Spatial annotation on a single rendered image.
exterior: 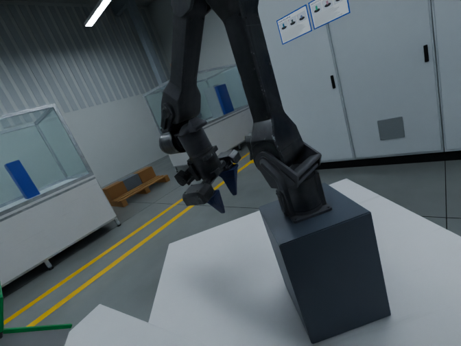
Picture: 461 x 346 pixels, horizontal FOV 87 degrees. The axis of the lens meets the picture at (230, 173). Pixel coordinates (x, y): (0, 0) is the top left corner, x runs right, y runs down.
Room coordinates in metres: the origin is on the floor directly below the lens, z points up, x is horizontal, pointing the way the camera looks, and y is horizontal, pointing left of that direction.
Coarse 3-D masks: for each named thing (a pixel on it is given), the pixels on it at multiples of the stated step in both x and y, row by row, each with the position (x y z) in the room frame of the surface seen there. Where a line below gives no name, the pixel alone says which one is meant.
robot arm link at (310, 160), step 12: (264, 156) 0.35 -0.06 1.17; (312, 156) 0.37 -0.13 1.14; (264, 168) 0.35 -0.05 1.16; (276, 168) 0.34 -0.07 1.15; (288, 168) 0.33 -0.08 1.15; (300, 168) 0.33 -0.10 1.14; (312, 168) 0.36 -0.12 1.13; (276, 180) 0.33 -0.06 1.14; (288, 180) 0.33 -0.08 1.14; (300, 180) 0.33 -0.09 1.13
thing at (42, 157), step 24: (0, 120) 3.26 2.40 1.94; (24, 120) 3.42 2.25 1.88; (48, 120) 3.59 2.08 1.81; (0, 144) 3.17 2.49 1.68; (24, 144) 3.32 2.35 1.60; (48, 144) 3.49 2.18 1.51; (72, 144) 3.68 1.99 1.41; (0, 168) 3.08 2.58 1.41; (24, 168) 3.23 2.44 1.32; (48, 168) 3.39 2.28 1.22; (72, 168) 3.57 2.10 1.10; (0, 192) 2.99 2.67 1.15; (24, 192) 3.13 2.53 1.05
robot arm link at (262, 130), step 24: (216, 0) 0.36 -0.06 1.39; (240, 0) 0.35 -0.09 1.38; (240, 24) 0.36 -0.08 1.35; (240, 48) 0.36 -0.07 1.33; (264, 48) 0.37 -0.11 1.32; (240, 72) 0.37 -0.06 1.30; (264, 72) 0.36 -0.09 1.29; (264, 96) 0.35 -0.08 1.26; (264, 120) 0.36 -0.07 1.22; (288, 120) 0.37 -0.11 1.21; (264, 144) 0.35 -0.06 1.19; (288, 144) 0.35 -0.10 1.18
